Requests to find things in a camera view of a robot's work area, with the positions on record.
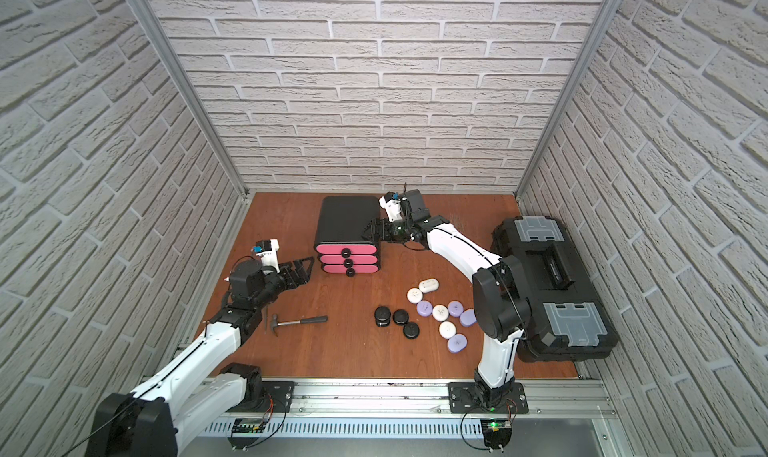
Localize black drawer cabinet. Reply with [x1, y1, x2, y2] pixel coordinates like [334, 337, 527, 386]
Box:
[314, 195, 380, 248]

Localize black earphone case square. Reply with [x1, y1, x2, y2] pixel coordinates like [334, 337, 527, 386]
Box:
[374, 306, 392, 327]

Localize black earphone case round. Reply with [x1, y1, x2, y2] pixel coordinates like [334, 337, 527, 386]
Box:
[392, 309, 410, 326]

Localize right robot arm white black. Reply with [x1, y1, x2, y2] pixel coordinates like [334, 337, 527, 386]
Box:
[363, 216, 531, 409]

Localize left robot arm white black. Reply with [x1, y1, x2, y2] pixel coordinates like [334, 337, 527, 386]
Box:
[85, 251, 314, 456]

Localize white earphone case round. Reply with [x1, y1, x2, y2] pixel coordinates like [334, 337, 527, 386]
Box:
[406, 288, 423, 304]

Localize purple earphone case left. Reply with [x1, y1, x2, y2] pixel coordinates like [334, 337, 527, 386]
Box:
[416, 300, 433, 317]

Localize purple earphone case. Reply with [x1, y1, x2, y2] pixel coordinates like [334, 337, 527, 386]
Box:
[448, 300, 465, 318]
[459, 308, 477, 327]
[447, 333, 468, 354]
[416, 300, 433, 317]

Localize purple earphone case upper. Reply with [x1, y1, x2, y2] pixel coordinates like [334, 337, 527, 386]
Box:
[448, 300, 465, 318]

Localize purple earphone case right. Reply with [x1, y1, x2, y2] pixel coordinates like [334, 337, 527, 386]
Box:
[459, 308, 477, 327]

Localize white earphone case lower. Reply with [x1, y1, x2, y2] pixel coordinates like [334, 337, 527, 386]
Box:
[439, 321, 457, 340]

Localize purple earphone case lower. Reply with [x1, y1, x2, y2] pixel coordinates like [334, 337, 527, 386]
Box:
[447, 333, 468, 354]

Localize left controller board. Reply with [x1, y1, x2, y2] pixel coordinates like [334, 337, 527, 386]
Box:
[228, 419, 270, 451]

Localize controller board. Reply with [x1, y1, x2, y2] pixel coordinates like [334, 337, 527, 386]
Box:
[228, 419, 270, 451]
[480, 419, 513, 452]

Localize black toolbox grey latches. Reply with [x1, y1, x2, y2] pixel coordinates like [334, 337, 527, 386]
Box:
[491, 216, 619, 363]

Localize right controller board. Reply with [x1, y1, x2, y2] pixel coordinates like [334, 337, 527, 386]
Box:
[480, 419, 513, 452]

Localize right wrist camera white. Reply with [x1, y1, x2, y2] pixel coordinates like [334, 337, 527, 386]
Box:
[379, 192, 406, 222]

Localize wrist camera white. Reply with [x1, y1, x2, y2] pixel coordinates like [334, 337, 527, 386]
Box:
[251, 239, 279, 271]
[379, 192, 406, 222]

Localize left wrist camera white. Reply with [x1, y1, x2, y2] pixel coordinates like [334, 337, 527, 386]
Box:
[251, 239, 279, 271]

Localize hammer black handle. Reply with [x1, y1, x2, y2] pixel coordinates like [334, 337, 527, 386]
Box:
[270, 314, 328, 335]

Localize right aluminium corner post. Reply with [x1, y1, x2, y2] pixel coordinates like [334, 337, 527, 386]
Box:
[513, 0, 623, 197]

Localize aluminium corner post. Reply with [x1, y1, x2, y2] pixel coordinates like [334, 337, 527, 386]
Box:
[513, 0, 623, 197]
[125, 0, 249, 199]

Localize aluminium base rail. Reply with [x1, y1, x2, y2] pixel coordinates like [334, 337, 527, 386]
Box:
[201, 378, 618, 442]

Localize left aluminium corner post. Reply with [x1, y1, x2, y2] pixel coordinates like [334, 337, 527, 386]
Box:
[125, 0, 249, 199]

